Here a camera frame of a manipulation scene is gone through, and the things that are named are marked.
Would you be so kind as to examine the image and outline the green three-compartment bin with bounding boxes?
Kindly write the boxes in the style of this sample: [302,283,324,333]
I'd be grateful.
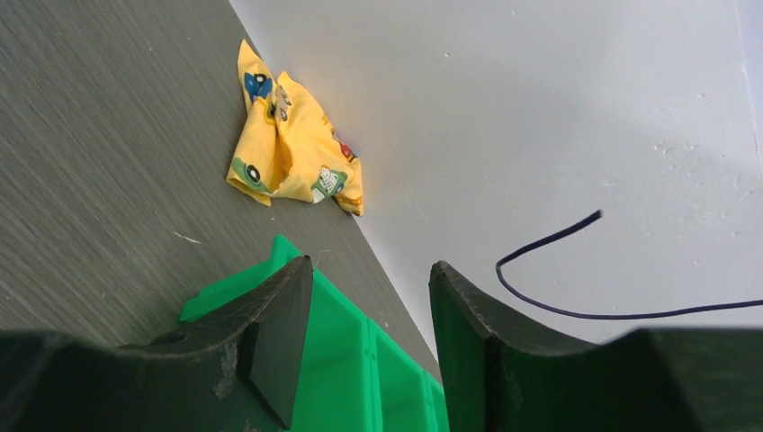
[217,271,449,431]

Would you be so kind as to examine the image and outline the yellow printed cloth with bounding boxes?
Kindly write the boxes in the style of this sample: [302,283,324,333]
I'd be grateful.
[226,40,364,216]

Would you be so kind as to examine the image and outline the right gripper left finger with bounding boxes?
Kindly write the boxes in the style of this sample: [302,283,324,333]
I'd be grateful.
[1,256,313,431]

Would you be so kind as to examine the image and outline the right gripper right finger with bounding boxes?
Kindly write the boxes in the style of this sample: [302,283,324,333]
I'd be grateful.
[429,261,762,431]

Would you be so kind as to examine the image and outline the thin dark wire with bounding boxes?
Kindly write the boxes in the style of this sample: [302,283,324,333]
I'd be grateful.
[494,210,763,322]

